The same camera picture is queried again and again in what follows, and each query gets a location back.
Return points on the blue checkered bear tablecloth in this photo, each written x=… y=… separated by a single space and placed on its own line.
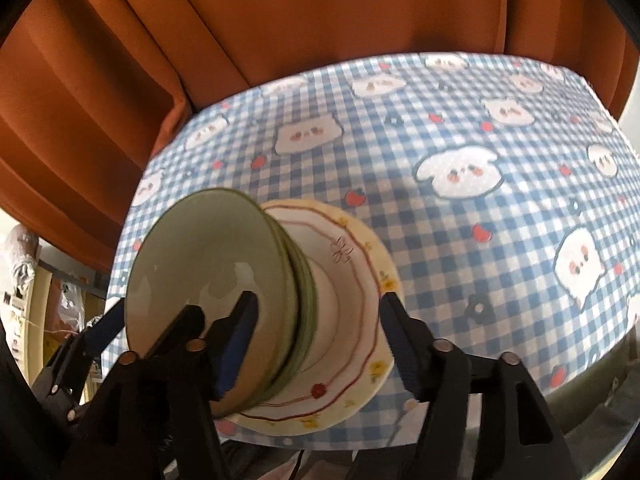
x=400 y=160

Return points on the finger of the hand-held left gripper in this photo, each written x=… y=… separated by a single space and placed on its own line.
x=107 y=327

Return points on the large round yellow floral plate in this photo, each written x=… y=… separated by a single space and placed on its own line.
x=382 y=260

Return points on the grey white wrapped bundle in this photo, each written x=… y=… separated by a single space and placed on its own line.
x=20 y=255

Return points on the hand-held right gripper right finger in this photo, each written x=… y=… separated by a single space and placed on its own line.
x=400 y=350

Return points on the orange curtain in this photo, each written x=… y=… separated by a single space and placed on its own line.
x=250 y=20

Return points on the small white red-rimmed plate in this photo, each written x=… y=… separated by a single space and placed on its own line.
x=345 y=300

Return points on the clear plastic bag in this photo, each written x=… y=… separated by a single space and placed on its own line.
x=70 y=300

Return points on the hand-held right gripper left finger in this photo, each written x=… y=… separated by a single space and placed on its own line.
x=235 y=350

